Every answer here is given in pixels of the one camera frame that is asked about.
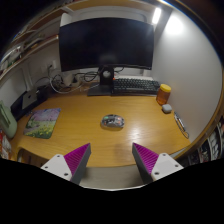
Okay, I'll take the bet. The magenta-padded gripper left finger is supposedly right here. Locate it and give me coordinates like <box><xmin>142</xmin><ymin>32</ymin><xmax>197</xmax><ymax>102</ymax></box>
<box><xmin>40</xmin><ymin>142</ymin><xmax>92</xmax><ymax>185</ymax></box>

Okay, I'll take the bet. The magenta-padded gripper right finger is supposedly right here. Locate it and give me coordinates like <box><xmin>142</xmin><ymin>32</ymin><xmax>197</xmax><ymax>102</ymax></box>
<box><xmin>131</xmin><ymin>142</ymin><xmax>185</xmax><ymax>185</ymax></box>

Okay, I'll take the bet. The transparent computer mouse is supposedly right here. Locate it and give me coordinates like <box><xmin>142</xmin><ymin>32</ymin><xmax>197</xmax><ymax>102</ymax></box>
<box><xmin>100</xmin><ymin>113</ymin><xmax>126</xmax><ymax>129</ymax></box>

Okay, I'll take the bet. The flower landscape print mouse pad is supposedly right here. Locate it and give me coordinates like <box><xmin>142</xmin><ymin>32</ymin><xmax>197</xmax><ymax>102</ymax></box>
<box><xmin>23</xmin><ymin>107</ymin><xmax>62</xmax><ymax>140</ymax></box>

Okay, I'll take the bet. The bookcase with books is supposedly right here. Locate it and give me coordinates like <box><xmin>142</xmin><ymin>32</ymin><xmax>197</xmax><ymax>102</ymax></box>
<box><xmin>179</xmin><ymin>116</ymin><xmax>224</xmax><ymax>168</ymax></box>

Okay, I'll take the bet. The small grey earbuds case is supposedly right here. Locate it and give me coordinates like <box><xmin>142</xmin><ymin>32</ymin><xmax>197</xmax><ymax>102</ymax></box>
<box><xmin>161</xmin><ymin>103</ymin><xmax>173</xmax><ymax>114</ymax></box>

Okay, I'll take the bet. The pale green plastic container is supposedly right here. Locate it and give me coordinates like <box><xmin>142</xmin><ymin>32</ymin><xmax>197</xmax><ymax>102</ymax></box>
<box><xmin>0</xmin><ymin>100</ymin><xmax>18</xmax><ymax>139</ymax></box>

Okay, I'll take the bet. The orange jar with yellow lid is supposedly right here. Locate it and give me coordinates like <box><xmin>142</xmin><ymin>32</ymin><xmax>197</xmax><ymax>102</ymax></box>
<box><xmin>155</xmin><ymin>83</ymin><xmax>172</xmax><ymax>106</ymax></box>

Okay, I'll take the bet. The black box stand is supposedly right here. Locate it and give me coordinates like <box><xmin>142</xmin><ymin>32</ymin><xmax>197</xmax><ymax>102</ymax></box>
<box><xmin>10</xmin><ymin>84</ymin><xmax>51</xmax><ymax>122</ymax></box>

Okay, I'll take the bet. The silver mini computer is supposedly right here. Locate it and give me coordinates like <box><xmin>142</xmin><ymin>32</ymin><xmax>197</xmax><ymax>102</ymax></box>
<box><xmin>21</xmin><ymin>88</ymin><xmax>40</xmax><ymax>111</ymax></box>

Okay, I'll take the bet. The dark mechanical keyboard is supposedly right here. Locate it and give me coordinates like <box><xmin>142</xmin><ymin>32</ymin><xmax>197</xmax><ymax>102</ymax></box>
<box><xmin>112</xmin><ymin>77</ymin><xmax>161</xmax><ymax>97</ymax></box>

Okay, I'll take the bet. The white power strip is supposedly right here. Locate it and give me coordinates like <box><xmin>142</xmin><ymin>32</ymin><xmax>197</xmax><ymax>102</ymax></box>
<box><xmin>59</xmin><ymin>73</ymin><xmax>83</xmax><ymax>88</ymax></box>

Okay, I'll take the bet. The black computer monitor with stand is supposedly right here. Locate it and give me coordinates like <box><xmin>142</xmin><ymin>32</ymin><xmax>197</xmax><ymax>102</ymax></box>
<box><xmin>58</xmin><ymin>17</ymin><xmax>156</xmax><ymax>97</ymax></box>

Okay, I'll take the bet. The bright light bar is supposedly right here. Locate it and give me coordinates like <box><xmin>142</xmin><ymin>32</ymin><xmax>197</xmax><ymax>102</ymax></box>
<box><xmin>151</xmin><ymin>7</ymin><xmax>162</xmax><ymax>26</ymax></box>

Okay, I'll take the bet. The white cable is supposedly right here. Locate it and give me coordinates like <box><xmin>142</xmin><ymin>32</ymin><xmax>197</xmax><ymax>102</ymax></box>
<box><xmin>49</xmin><ymin>76</ymin><xmax>91</xmax><ymax>95</ymax></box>

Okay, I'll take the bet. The white wall outlet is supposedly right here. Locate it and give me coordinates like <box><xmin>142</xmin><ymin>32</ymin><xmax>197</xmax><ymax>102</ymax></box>
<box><xmin>46</xmin><ymin>60</ymin><xmax>58</xmax><ymax>70</ymax></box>

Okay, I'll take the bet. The wooden wall shelf unit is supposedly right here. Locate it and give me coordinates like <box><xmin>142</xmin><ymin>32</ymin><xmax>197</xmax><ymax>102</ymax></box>
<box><xmin>0</xmin><ymin>0</ymin><xmax>81</xmax><ymax>81</ymax></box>

